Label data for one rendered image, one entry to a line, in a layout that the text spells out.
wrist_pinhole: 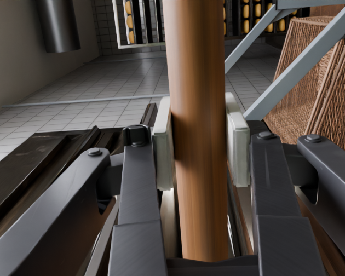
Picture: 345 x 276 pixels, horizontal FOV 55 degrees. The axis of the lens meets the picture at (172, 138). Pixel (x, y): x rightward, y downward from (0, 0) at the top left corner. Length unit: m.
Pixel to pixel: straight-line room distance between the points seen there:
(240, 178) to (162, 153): 0.04
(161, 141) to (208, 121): 0.03
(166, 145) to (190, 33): 0.05
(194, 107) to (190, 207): 0.06
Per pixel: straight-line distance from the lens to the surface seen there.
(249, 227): 1.01
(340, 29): 0.58
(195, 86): 0.17
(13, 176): 1.52
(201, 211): 0.20
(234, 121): 0.16
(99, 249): 0.72
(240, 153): 0.15
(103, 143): 1.66
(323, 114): 1.15
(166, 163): 0.15
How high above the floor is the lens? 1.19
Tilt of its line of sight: 4 degrees up
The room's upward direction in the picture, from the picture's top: 93 degrees counter-clockwise
